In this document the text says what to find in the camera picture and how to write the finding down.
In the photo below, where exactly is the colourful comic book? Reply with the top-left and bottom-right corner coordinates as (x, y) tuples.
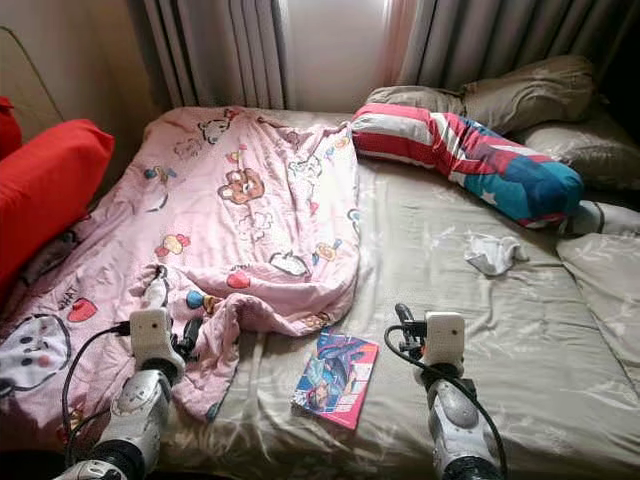
(291, 329), (380, 432)

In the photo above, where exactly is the pink cartoon print blanket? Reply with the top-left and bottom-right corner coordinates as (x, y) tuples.
(0, 104), (364, 452)

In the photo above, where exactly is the crumpled white sock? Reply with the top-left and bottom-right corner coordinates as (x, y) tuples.
(464, 233), (530, 278)

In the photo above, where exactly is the beige folded duvet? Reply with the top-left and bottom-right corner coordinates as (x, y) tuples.
(554, 231), (640, 397)

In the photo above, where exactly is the white dark-piped bed mattress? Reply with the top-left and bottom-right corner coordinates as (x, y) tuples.
(564, 199), (640, 239)

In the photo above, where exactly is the bright white window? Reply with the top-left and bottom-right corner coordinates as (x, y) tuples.
(279, 0), (407, 112)

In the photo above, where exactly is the grey pleated curtain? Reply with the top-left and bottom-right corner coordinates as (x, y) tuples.
(394, 0), (640, 92)
(129, 0), (287, 112)

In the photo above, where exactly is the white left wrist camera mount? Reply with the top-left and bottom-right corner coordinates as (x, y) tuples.
(127, 306), (184, 382)

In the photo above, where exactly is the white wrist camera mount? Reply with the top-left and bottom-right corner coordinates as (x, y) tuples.
(127, 306), (184, 382)
(419, 310), (468, 377)

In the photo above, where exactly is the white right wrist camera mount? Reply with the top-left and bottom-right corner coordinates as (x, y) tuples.
(419, 310), (468, 377)

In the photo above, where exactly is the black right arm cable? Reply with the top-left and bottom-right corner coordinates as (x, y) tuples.
(384, 324), (512, 480)

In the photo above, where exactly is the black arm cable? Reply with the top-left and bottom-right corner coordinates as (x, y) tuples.
(59, 319), (134, 472)
(384, 324), (512, 480)

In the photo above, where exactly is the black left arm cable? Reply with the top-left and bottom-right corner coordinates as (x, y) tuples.
(59, 319), (134, 472)

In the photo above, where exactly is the thin grey wall cable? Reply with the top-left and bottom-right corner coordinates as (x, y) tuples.
(0, 24), (67, 124)

